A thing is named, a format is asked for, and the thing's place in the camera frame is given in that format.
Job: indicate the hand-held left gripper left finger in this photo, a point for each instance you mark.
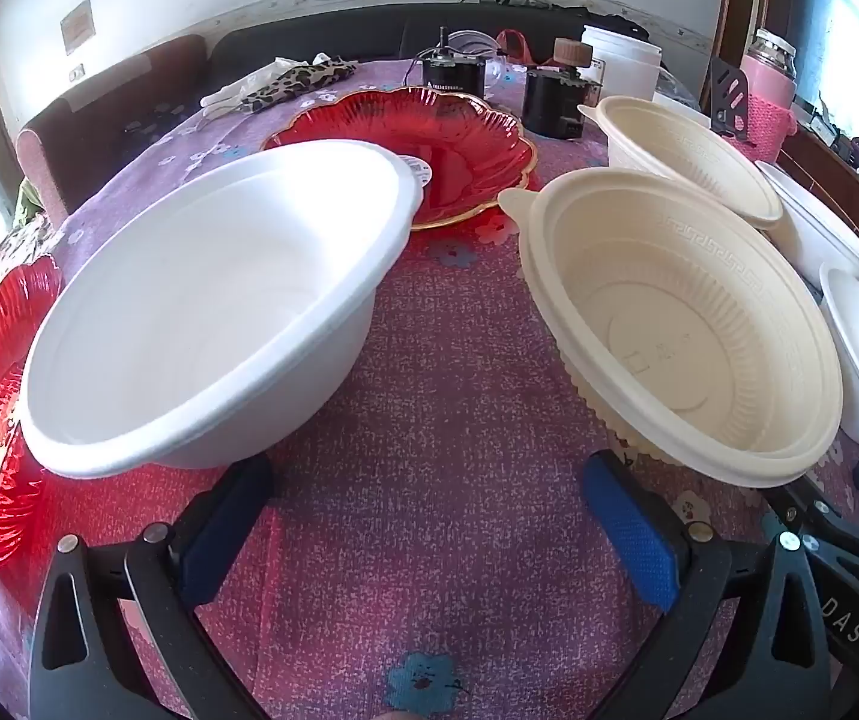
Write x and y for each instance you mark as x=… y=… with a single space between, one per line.
x=215 y=547

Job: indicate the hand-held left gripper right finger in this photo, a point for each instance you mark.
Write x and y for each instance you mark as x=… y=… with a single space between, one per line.
x=632 y=532

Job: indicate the cream ribbed plastic bowl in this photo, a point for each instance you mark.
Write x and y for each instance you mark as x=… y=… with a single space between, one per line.
x=692 y=157
x=669 y=330

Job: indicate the large white foam bowl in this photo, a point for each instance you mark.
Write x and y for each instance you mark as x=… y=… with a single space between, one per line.
x=196 y=315

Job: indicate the purple floral tablecloth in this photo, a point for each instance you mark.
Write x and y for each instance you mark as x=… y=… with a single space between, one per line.
x=429 y=427

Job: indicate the patterned cloth stool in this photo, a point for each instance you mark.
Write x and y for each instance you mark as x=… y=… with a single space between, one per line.
x=20 y=240

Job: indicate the green cloth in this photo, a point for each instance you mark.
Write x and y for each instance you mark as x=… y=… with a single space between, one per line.
x=26 y=202

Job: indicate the jar with pink knit sleeve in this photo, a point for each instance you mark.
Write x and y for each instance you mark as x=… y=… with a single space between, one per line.
x=767 y=90

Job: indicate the black metal stand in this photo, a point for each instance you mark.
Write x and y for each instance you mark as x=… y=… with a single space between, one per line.
x=729 y=97

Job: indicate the maroon armchair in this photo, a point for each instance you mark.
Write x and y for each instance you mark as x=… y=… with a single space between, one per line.
x=99 y=127

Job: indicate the black jar with wooden lid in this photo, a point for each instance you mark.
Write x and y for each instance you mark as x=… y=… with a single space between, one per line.
x=549 y=101

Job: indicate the white gloves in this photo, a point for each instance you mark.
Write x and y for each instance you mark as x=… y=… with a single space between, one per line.
x=234 y=90

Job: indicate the white plastic container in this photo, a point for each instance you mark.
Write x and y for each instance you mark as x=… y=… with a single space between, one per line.
x=624 y=67

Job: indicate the leopard print cloth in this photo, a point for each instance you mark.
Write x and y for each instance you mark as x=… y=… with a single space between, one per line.
x=302 y=82

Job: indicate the black cylindrical motor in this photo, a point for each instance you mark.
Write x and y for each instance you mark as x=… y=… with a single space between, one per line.
x=452 y=75

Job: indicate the red plastic bag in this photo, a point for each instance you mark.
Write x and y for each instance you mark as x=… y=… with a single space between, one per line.
x=512 y=41

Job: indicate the black sofa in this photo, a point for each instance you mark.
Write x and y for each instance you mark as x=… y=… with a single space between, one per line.
x=369 y=34

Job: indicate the wall plaque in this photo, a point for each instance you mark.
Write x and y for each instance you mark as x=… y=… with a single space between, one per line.
x=78 y=26

